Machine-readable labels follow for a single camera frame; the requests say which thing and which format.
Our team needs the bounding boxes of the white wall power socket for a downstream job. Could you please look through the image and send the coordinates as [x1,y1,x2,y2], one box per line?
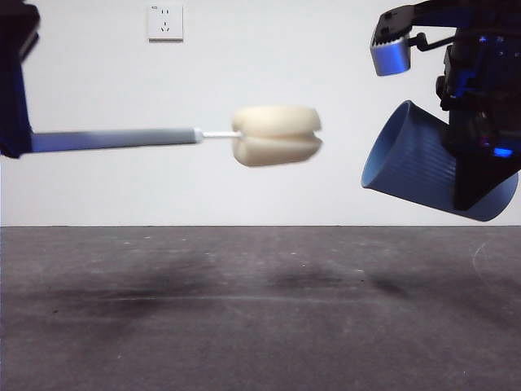
[147,3,184,42]

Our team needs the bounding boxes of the black right camera cable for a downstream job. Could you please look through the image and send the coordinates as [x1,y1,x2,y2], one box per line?
[409,32,459,52]

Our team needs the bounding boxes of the grey-handled sponge cup brush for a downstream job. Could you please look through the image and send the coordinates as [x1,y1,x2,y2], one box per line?
[30,104,325,168]

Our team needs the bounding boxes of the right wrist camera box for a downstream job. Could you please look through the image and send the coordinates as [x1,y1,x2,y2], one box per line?
[369,34,410,77]

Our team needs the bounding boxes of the blue ribbed plastic cup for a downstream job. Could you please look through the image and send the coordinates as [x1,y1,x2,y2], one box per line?
[360,99,520,223]

